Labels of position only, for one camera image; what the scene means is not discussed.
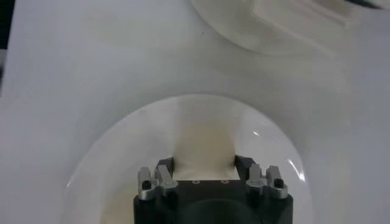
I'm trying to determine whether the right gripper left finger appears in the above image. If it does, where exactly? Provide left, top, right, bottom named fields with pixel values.
left=136, top=156, right=179, bottom=201

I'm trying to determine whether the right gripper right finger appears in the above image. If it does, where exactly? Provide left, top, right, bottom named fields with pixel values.
left=234, top=155, right=289, bottom=200

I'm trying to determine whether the white steamed baozi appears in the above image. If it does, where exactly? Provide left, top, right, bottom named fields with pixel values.
left=169, top=97, right=241, bottom=181

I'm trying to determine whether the white round plate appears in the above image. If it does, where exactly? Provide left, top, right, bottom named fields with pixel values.
left=59, top=93, right=314, bottom=224

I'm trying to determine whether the cream electric cooking pot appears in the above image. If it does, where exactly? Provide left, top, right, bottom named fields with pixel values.
left=190, top=0, right=390, bottom=58

